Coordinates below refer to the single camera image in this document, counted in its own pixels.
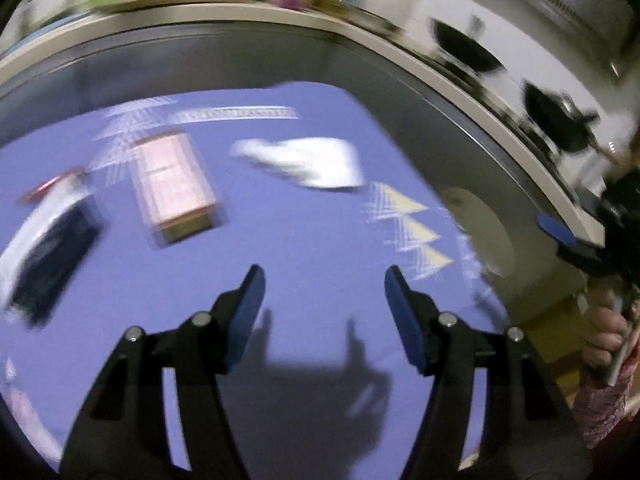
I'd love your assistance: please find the pink box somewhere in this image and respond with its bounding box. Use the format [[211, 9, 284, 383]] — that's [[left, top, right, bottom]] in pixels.
[[127, 130, 223, 248]]

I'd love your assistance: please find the person's right forearm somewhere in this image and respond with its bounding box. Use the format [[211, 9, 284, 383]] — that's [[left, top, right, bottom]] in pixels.
[[570, 360, 640, 450]]

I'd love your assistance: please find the crumpled white tissue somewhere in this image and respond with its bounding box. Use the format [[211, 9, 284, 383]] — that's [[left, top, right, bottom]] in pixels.
[[230, 136, 368, 192]]

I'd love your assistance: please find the person's right hand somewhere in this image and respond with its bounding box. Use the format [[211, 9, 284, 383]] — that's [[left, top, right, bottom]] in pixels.
[[582, 300, 640, 368]]

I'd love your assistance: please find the black wok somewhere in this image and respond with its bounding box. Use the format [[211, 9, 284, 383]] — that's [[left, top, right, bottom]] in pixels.
[[522, 82, 601, 156], [430, 19, 506, 75]]

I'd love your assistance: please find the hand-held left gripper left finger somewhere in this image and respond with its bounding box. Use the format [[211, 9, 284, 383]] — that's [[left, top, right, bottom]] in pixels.
[[59, 264, 267, 480]]

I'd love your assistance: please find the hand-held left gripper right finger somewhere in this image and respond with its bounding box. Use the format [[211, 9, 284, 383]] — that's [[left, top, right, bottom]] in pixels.
[[384, 265, 593, 480]]

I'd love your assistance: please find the black packet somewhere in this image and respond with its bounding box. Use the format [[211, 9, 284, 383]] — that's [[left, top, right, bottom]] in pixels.
[[0, 187, 103, 328]]

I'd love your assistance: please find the purple printed mat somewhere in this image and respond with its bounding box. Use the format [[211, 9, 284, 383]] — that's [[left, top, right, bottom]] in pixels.
[[0, 82, 506, 471]]

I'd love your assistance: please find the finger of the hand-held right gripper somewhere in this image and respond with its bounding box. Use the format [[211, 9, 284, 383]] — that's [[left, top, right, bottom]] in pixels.
[[537, 214, 607, 281]]

